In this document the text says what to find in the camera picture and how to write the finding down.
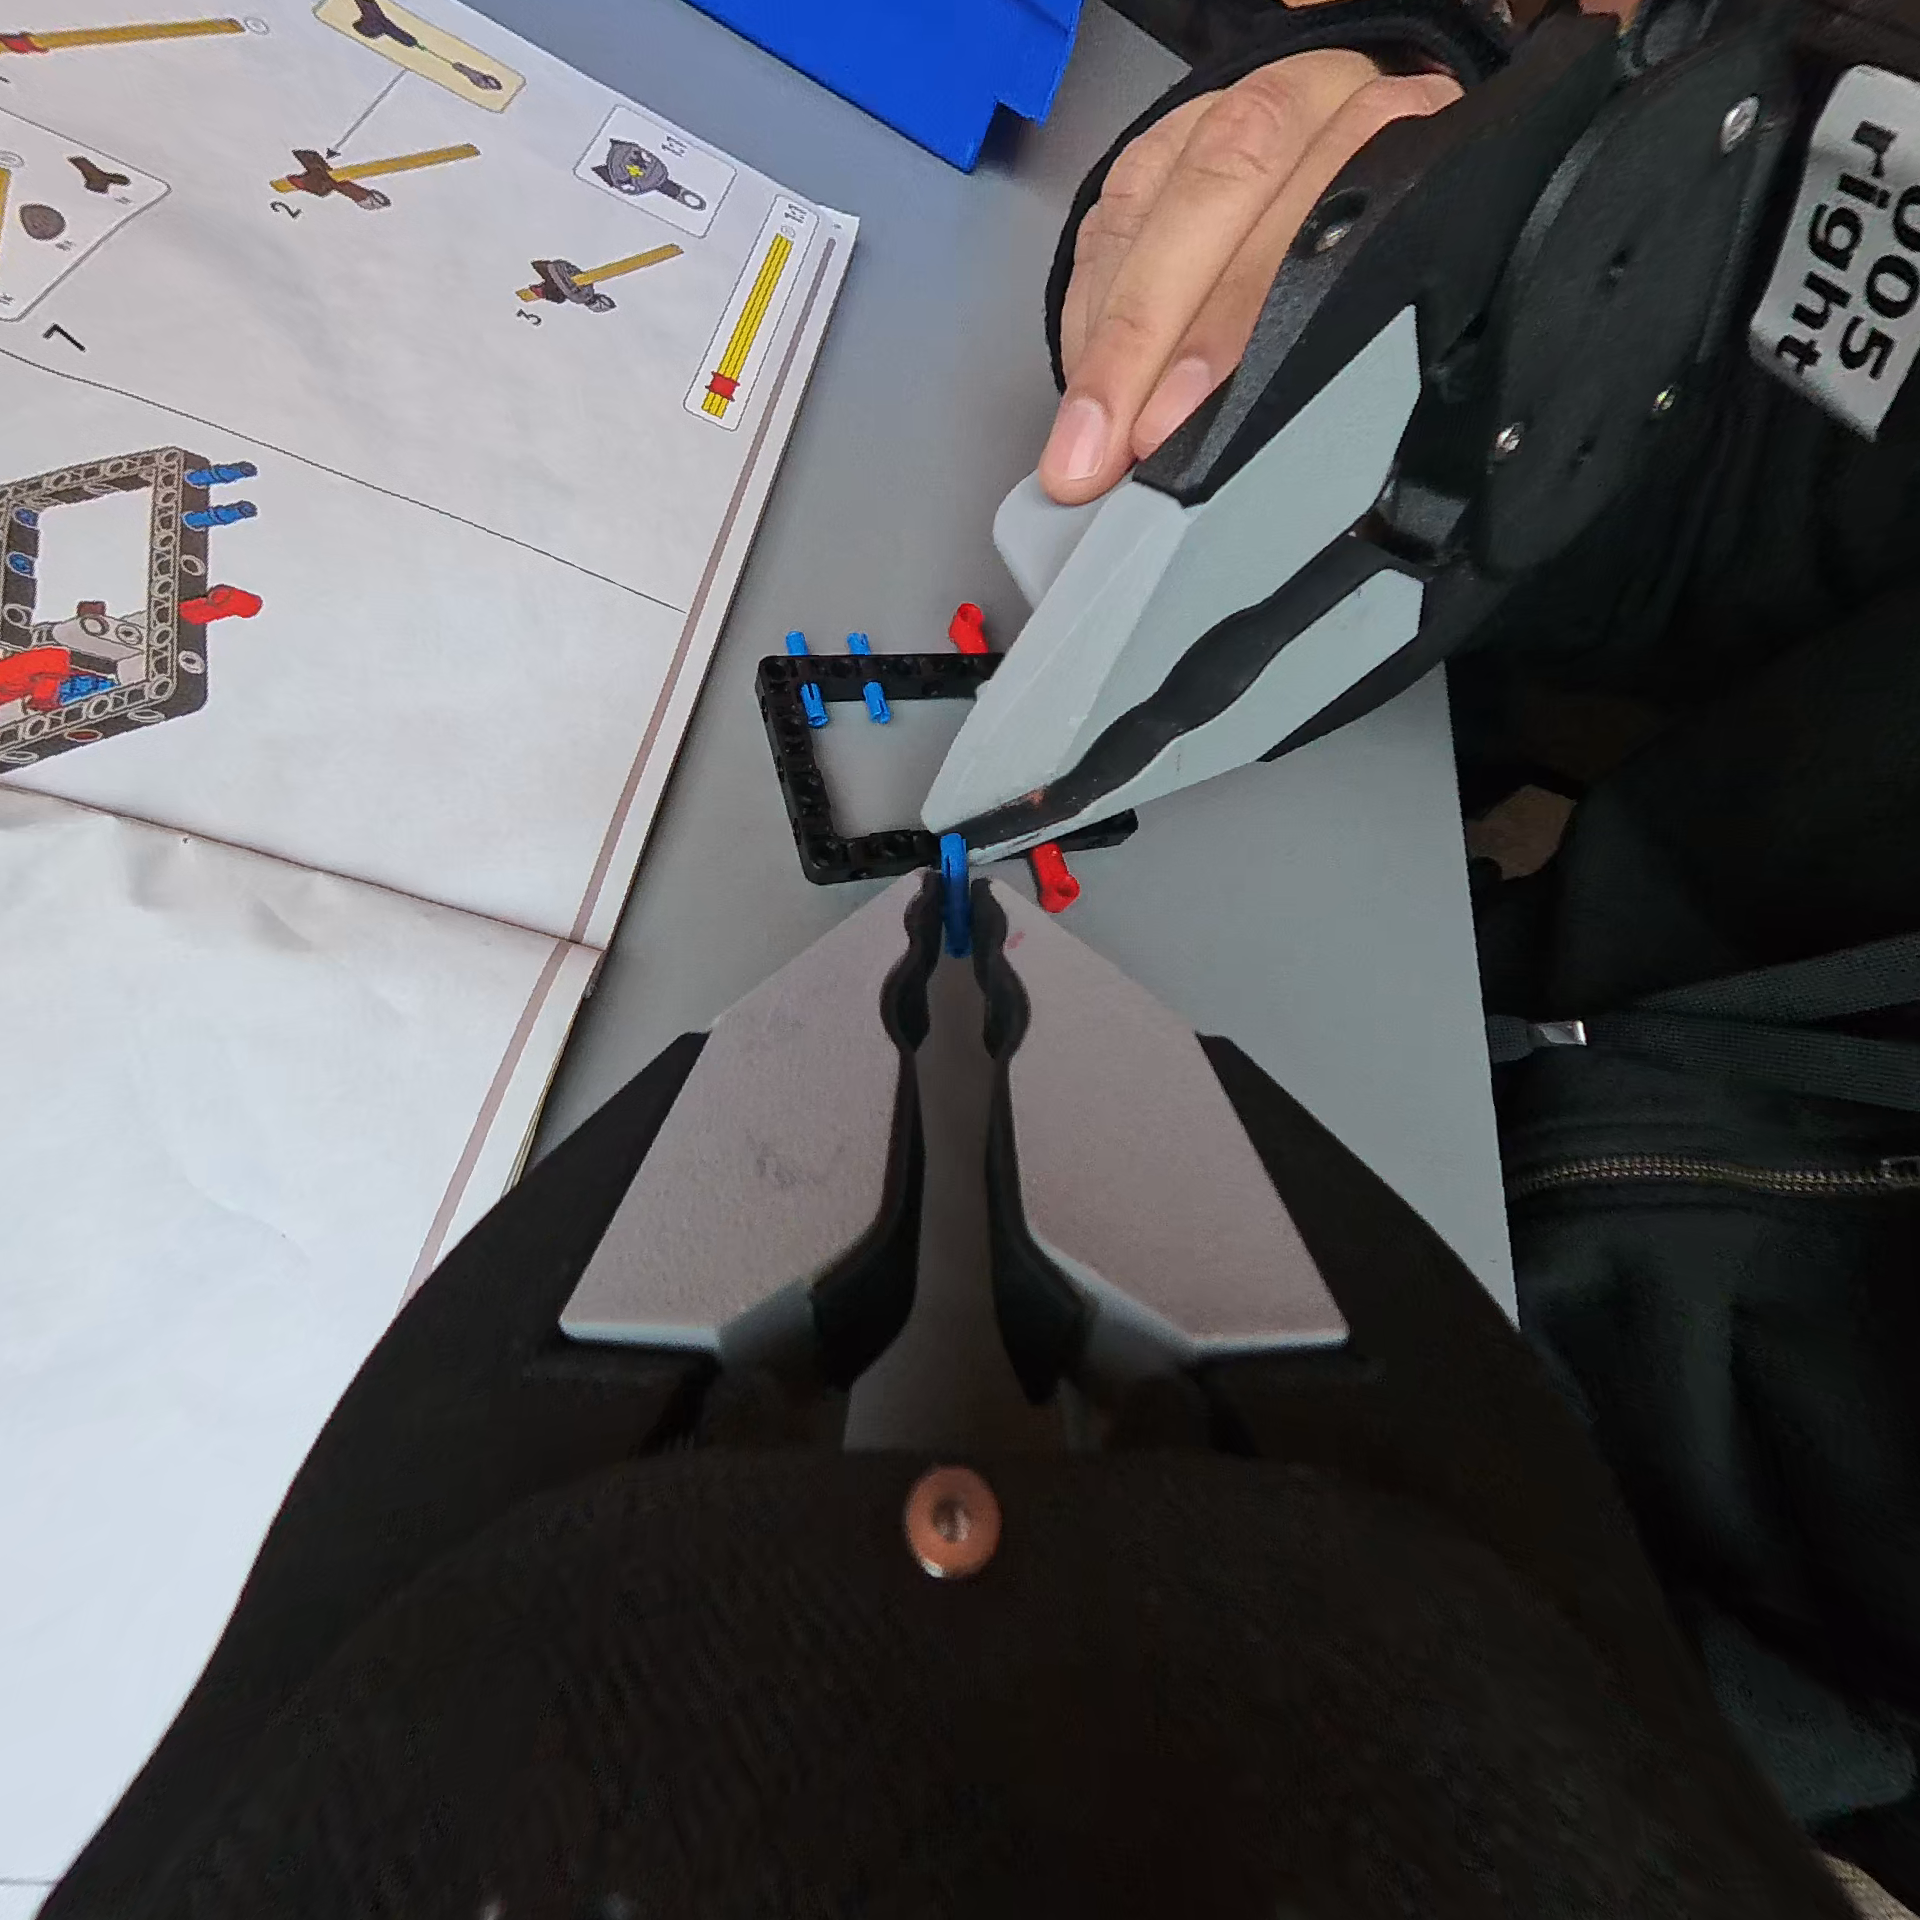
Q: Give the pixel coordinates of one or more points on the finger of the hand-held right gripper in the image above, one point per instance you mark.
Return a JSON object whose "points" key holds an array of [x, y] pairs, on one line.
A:
{"points": [[1305, 672], [1139, 632]]}

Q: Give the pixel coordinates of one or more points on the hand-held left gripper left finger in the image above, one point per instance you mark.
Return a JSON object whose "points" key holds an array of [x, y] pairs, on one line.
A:
{"points": [[735, 1185]]}

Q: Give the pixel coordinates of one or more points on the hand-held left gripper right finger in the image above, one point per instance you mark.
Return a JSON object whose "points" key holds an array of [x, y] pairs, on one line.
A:
{"points": [[1155, 1185]]}

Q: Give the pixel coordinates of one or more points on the blue lego pin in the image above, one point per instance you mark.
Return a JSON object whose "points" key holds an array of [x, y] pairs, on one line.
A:
{"points": [[804, 684], [868, 684], [953, 900]]}

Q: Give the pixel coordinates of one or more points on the black lego frame assembly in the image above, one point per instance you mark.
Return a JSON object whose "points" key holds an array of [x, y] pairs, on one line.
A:
{"points": [[789, 765]]}

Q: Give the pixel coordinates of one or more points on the person's right hand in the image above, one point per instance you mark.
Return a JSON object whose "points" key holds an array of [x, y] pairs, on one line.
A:
{"points": [[1186, 256]]}

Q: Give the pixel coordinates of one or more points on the blue plastic bin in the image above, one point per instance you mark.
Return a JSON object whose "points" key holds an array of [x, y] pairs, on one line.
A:
{"points": [[899, 58]]}

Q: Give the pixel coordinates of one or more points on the white instruction booklet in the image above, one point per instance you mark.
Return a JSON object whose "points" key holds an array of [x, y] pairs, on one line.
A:
{"points": [[376, 452]]}

